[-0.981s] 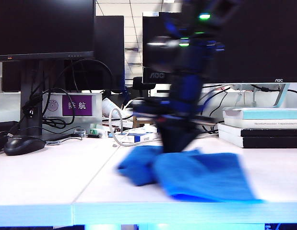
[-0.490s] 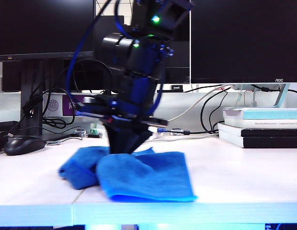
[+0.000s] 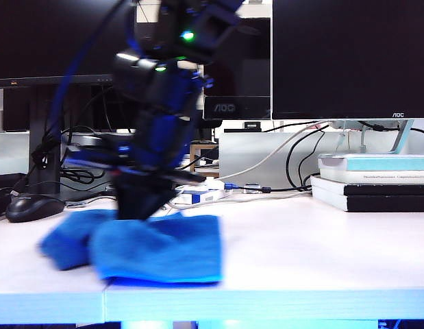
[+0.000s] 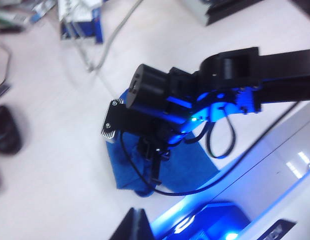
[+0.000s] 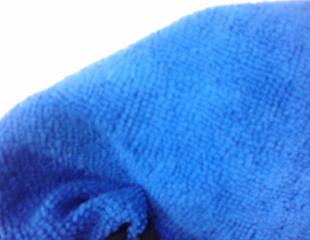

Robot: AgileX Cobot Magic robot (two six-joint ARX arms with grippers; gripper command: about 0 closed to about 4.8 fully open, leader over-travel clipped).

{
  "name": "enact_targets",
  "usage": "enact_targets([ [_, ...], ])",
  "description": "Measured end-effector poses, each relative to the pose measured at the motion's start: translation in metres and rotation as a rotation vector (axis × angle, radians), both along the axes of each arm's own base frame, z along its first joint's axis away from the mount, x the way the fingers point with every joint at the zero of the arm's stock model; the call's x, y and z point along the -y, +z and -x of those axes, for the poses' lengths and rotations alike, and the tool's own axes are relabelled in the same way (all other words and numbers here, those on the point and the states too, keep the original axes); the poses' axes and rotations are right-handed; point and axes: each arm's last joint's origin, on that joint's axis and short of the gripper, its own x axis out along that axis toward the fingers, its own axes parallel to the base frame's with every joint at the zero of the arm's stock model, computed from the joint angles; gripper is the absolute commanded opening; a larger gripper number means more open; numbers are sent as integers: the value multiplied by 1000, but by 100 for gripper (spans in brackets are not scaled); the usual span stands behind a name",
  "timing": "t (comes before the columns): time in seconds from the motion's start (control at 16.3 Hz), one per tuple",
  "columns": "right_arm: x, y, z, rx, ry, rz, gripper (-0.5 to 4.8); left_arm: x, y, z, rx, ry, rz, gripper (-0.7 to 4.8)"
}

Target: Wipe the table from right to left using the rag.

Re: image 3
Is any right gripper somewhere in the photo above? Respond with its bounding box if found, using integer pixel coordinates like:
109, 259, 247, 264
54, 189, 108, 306
66, 110, 206, 220

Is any blue microfibre rag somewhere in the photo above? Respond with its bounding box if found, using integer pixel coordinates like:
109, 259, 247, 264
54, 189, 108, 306
38, 209, 222, 284

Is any blue and white box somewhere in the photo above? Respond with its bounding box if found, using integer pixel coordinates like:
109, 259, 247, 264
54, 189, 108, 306
179, 188, 230, 206

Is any wooden shelf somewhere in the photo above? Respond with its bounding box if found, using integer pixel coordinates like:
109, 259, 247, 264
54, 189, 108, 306
189, 143, 221, 180

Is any black computer mouse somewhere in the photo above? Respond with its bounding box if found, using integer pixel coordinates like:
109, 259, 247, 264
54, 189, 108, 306
5, 193, 65, 223

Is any grey partition panel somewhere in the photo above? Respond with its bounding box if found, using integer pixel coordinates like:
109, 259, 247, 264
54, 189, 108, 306
219, 132, 404, 190

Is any frosted glass divider panel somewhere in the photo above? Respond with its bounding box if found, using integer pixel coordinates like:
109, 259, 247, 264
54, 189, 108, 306
0, 132, 31, 176

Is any small black AOC monitor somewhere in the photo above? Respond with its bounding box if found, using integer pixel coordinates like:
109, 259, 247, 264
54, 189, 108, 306
201, 16, 273, 120

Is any black monitor with black stand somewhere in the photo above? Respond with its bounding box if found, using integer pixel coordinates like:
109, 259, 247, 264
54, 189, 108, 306
0, 0, 134, 203

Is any white book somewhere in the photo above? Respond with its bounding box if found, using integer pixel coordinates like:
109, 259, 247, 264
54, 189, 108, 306
320, 169, 424, 185

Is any large AOC monitor silver stand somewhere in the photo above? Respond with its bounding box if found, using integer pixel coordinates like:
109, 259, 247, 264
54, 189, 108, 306
272, 0, 424, 155

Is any teal book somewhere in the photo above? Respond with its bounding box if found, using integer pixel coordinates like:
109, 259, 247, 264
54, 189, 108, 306
317, 153, 424, 172

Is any black cable with blue plug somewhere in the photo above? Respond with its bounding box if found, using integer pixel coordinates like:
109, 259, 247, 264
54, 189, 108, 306
225, 182, 314, 193

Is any black cable bundle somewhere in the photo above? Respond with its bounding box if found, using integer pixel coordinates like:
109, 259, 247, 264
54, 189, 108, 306
12, 126, 110, 198

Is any beige cable with white plug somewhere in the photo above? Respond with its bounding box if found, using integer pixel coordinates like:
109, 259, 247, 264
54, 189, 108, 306
204, 119, 332, 190

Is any thick black cable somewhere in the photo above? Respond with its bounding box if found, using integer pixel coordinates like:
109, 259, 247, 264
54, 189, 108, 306
286, 123, 331, 192

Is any thin black cable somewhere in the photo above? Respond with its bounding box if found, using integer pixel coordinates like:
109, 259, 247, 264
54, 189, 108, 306
298, 130, 327, 188

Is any black monitor power cable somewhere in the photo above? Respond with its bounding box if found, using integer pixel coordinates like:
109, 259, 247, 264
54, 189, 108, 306
357, 119, 424, 141

